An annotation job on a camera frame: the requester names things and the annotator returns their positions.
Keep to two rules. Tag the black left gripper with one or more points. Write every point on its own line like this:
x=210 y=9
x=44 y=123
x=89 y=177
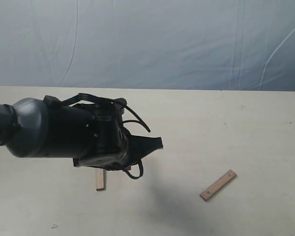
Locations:
x=111 y=146

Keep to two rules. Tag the wooden stick with holes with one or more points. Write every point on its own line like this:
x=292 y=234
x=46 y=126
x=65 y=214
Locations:
x=214 y=188

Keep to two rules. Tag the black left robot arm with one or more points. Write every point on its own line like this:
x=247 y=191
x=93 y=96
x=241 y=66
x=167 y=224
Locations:
x=50 y=128

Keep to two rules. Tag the grey backdrop cloth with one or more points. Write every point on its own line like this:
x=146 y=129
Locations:
x=148 y=44

